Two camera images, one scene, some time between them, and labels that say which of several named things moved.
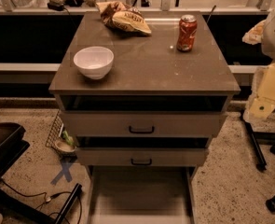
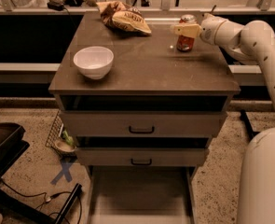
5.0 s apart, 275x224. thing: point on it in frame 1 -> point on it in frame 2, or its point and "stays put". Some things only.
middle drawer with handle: (142, 156) stays put
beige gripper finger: (271, 91) -> (213, 29)
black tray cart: (6, 145) stays put
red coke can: (186, 32) stays put
